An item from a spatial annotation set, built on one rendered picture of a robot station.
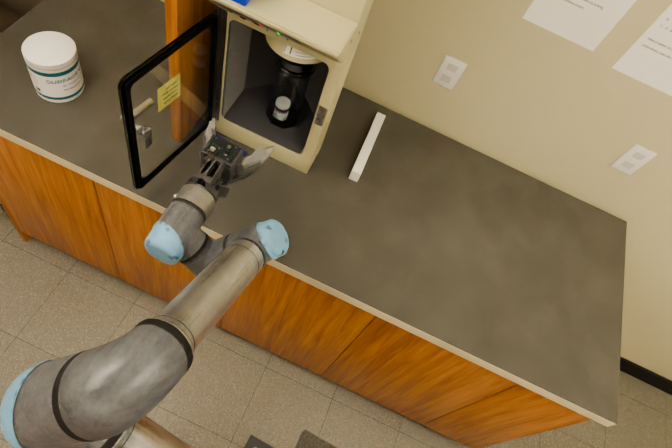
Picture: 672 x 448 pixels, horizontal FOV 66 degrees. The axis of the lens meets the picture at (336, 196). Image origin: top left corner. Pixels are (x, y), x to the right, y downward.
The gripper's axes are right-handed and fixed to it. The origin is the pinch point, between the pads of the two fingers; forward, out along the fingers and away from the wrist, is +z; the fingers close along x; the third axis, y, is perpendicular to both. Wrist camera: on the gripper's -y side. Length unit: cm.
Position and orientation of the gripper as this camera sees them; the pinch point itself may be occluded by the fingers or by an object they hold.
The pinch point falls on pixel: (244, 134)
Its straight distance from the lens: 121.2
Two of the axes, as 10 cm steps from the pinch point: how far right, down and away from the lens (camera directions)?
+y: 2.4, -5.1, -8.2
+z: 3.6, -7.4, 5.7
